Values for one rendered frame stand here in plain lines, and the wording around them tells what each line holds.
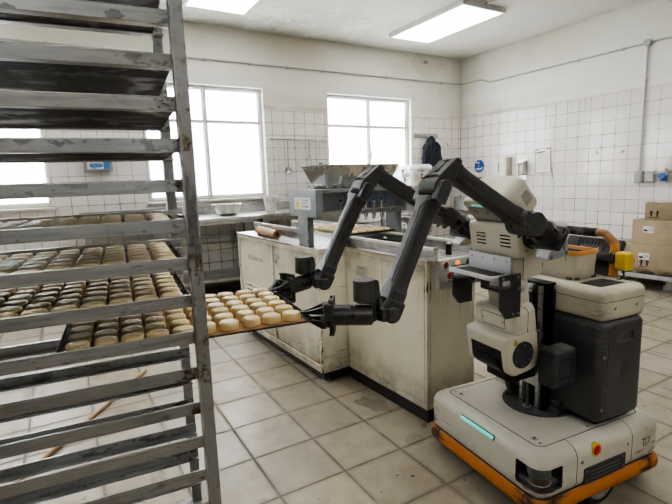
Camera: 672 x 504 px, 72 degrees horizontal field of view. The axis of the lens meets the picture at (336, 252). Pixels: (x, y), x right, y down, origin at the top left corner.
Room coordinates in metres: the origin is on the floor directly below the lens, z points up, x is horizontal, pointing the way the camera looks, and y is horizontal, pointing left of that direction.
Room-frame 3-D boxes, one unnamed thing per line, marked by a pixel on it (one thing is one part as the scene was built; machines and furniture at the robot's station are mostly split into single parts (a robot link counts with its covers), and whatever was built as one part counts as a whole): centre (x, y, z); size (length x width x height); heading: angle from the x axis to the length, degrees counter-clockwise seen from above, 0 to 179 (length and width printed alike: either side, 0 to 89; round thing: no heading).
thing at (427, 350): (2.52, -0.38, 0.45); 0.70 x 0.34 x 0.90; 32
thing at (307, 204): (2.95, -0.11, 1.01); 0.72 x 0.33 x 0.34; 122
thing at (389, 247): (2.97, 0.07, 0.87); 2.01 x 0.03 x 0.07; 32
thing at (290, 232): (3.24, 0.32, 0.88); 1.28 x 0.01 x 0.07; 32
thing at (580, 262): (1.88, -0.94, 0.87); 0.23 x 0.15 x 0.11; 24
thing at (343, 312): (1.23, -0.01, 0.86); 0.07 x 0.07 x 0.10; 85
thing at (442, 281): (2.22, -0.58, 0.77); 0.24 x 0.04 x 0.14; 122
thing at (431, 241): (3.12, -0.17, 0.87); 2.01 x 0.03 x 0.07; 32
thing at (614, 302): (1.87, -0.92, 0.59); 0.55 x 0.34 x 0.83; 24
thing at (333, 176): (2.95, -0.11, 1.25); 0.56 x 0.29 x 0.14; 122
